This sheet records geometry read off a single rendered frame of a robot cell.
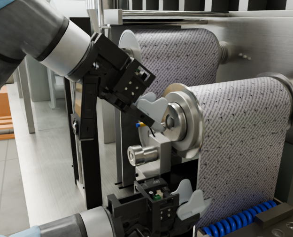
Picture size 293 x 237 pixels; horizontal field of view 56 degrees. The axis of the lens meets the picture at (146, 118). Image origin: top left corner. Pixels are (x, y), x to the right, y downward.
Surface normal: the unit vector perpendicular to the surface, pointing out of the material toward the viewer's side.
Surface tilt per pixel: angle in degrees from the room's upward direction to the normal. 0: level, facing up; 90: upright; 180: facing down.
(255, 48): 90
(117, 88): 90
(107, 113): 90
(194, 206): 90
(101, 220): 26
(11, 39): 112
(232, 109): 65
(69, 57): 99
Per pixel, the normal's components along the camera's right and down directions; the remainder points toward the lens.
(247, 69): -0.89, 0.16
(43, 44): 0.23, 0.58
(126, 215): 0.46, 0.31
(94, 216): 0.04, -0.90
